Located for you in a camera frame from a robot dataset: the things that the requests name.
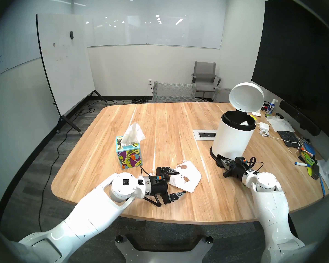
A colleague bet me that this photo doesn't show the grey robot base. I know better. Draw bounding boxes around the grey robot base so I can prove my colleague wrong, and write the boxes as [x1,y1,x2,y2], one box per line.
[115,235,217,263]

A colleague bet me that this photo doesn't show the black keyboard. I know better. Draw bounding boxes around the black keyboard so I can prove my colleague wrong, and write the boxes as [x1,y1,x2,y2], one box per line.
[278,131,302,148]

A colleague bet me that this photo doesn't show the long black floor cable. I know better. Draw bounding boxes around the long black floor cable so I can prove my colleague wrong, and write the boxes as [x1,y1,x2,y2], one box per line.
[38,121,81,233]

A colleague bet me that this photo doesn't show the white charger cable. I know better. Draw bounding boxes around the white charger cable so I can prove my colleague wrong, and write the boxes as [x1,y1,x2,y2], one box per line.
[259,128,302,154]

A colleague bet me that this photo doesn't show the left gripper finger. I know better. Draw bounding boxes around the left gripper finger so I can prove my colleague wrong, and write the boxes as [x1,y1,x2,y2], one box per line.
[160,167,180,176]
[166,191,187,204]

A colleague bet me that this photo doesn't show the large black wall screen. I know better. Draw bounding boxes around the large black wall screen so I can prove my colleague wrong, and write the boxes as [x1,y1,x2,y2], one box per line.
[251,0,329,120]

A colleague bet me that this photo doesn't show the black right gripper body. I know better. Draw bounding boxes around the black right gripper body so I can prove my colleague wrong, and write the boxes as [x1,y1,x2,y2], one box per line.
[223,163,249,181]

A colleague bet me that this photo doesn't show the rolling whiteboard on stand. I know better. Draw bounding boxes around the rolling whiteboard on stand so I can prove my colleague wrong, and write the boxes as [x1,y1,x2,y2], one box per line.
[36,13,109,133]

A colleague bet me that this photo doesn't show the grey armrest office chair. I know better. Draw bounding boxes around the grey armrest office chair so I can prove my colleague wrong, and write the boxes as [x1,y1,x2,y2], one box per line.
[191,61,222,102]

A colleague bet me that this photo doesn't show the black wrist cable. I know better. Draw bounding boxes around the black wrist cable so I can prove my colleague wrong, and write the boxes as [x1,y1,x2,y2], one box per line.
[247,156,265,172]
[143,196,163,208]

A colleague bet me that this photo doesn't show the grey fabric office chair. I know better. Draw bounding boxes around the grey fabric office chair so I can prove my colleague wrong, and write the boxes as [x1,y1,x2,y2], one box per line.
[213,88,234,103]

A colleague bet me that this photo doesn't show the grey mesh office chair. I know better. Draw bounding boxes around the grey mesh office chair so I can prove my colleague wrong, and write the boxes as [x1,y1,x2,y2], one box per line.
[152,81,197,103]

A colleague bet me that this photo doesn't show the black video sound bar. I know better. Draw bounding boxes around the black video sound bar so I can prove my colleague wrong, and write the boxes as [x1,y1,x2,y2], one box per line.
[280,100,322,137]

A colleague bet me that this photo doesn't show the colourful toucan tissue box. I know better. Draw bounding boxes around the colourful toucan tissue box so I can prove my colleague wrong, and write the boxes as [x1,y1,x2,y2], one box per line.
[116,138,142,170]

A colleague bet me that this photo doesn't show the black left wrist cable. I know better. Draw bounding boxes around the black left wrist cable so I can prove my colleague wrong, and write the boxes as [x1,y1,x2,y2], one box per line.
[143,196,163,208]

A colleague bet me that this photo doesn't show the table power outlet box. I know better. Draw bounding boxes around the table power outlet box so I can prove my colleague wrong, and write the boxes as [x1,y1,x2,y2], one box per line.
[193,130,218,141]

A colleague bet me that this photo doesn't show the wide glass wall whiteboard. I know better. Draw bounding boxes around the wide glass wall whiteboard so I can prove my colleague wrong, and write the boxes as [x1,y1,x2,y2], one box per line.
[73,0,227,49]

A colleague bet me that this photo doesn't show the white tissue sheet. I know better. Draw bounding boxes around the white tissue sheet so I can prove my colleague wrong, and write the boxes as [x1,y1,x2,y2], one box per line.
[169,160,202,193]
[121,123,146,145]

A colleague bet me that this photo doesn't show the whiteboard cleaner spray bottle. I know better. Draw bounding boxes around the whiteboard cleaner spray bottle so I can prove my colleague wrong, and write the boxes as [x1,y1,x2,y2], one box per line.
[265,99,279,118]

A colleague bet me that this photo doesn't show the green handled scissors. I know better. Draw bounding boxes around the green handled scissors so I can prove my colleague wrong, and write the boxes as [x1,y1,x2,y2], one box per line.
[300,151,316,167]

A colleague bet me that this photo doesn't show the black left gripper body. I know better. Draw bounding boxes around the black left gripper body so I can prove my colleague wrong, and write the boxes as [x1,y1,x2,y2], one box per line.
[150,167,172,207]

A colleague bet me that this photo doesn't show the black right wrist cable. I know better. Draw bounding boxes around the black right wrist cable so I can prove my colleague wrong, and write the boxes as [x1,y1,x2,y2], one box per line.
[247,156,265,172]

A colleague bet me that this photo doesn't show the wall whiteboard with writing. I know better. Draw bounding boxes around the wall whiteboard with writing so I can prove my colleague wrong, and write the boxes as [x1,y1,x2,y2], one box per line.
[0,0,72,81]

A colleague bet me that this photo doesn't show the white paper towel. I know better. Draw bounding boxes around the white paper towel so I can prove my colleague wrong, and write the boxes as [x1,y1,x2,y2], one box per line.
[267,116,296,133]

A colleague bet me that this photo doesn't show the dark block with yellow edge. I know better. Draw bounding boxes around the dark block with yellow edge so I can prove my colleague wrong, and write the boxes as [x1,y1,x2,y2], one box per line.
[307,165,320,181]

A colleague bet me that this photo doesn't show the white pedal trash can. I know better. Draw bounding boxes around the white pedal trash can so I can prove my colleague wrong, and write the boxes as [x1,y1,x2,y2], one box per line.
[210,82,265,167]

